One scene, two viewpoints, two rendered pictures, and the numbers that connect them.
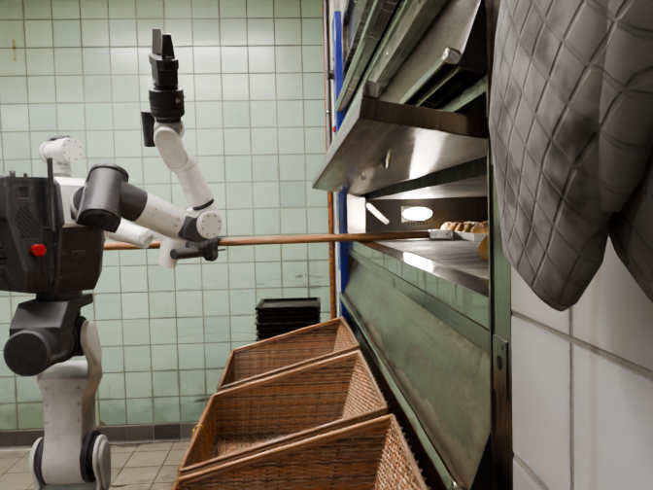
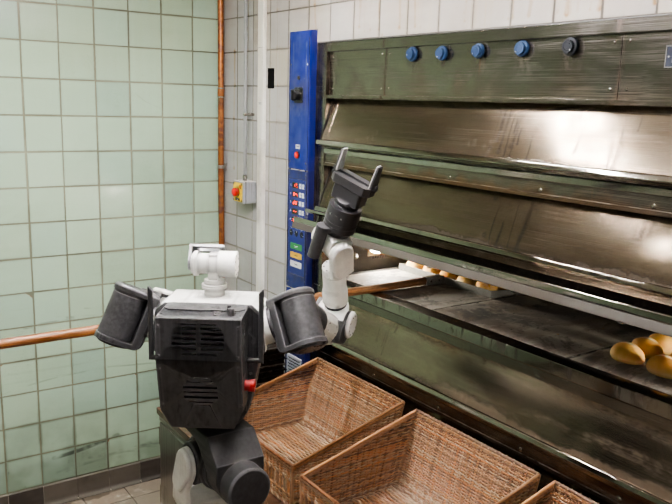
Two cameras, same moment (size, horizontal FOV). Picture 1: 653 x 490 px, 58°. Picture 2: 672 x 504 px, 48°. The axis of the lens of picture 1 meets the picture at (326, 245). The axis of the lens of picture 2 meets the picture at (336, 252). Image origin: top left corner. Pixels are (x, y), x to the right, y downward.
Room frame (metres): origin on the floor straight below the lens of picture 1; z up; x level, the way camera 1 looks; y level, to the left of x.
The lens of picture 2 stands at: (-0.12, 1.44, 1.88)
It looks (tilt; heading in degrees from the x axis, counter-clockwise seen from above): 11 degrees down; 328
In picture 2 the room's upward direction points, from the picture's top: 2 degrees clockwise
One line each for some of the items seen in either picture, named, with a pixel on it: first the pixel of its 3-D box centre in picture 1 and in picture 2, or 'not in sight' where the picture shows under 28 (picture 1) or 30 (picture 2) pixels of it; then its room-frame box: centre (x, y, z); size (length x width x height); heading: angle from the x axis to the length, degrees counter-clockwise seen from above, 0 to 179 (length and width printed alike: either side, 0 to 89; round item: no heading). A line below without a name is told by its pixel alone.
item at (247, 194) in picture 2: not in sight; (244, 191); (3.08, -0.02, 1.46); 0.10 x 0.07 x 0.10; 3
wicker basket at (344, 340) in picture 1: (289, 367); (306, 424); (2.15, 0.15, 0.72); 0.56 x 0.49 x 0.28; 4
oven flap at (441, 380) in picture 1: (382, 309); (478, 382); (1.58, -0.15, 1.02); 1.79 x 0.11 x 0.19; 3
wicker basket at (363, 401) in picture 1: (286, 426); (414, 497); (1.54, 0.12, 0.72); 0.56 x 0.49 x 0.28; 3
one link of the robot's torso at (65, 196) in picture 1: (43, 229); (210, 352); (1.57, 0.76, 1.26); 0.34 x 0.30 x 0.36; 57
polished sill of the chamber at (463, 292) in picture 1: (390, 258); (486, 339); (1.59, -0.17, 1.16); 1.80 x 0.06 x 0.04; 3
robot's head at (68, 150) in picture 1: (61, 156); (216, 268); (1.62, 0.72, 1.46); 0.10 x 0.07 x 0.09; 57
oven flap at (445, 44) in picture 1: (378, 117); (489, 220); (1.58, -0.15, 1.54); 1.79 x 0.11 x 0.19; 3
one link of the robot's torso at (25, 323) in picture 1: (51, 331); (224, 456); (1.54, 0.74, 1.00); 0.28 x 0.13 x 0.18; 2
